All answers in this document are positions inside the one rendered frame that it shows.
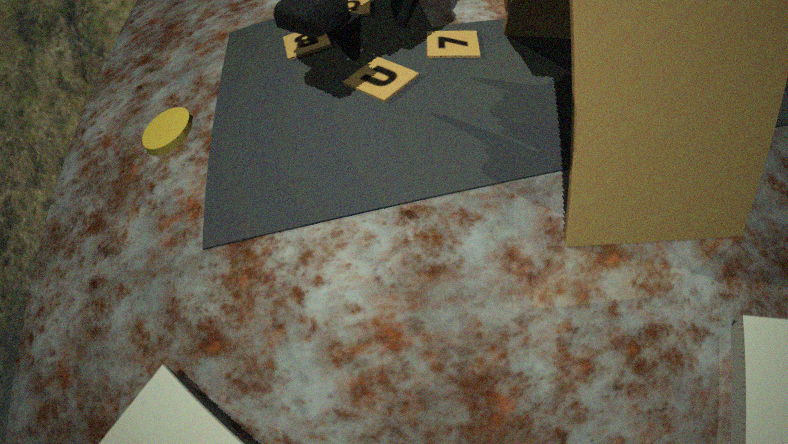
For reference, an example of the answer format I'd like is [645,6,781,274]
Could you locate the yellow round disc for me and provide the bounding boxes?
[142,107,193,156]

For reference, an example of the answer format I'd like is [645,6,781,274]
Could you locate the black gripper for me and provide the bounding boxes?
[273,0,419,61]

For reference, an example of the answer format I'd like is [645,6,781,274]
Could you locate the tan square tile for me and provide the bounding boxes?
[348,0,371,17]
[427,30,481,59]
[343,57,419,103]
[283,33,332,61]

